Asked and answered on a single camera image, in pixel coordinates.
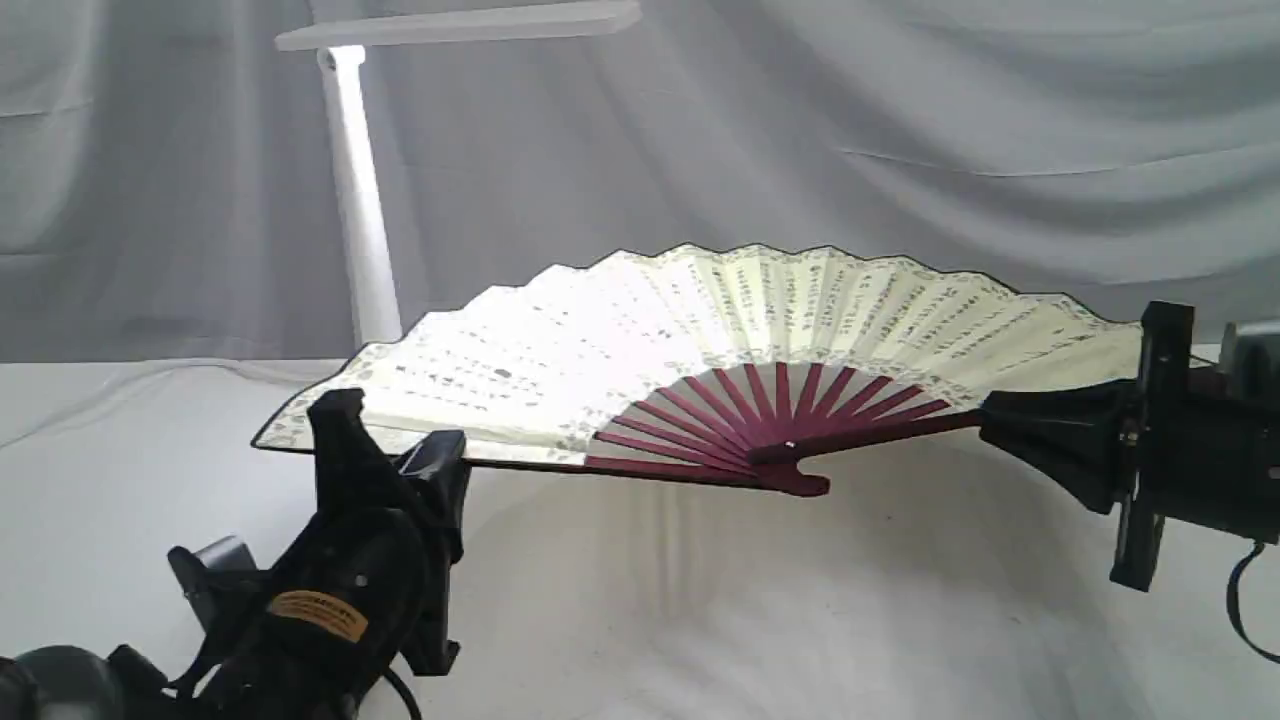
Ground grey backdrop curtain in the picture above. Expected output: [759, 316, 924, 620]
[1, 1, 1279, 363]

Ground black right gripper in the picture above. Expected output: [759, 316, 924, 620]
[979, 302, 1277, 591]

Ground white desk lamp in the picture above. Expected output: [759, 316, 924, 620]
[274, 1, 643, 345]

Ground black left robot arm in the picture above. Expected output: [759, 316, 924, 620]
[3, 389, 471, 719]

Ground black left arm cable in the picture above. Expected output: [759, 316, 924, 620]
[380, 665, 426, 720]

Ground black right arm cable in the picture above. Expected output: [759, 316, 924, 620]
[1226, 541, 1280, 666]

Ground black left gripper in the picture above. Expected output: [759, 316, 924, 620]
[170, 389, 471, 719]

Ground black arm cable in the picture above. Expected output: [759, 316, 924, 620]
[1226, 541, 1280, 666]
[380, 665, 426, 720]

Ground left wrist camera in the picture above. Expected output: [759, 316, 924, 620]
[166, 536, 266, 633]

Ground paper folding fan dark ribs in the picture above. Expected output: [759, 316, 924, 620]
[250, 243, 1216, 498]

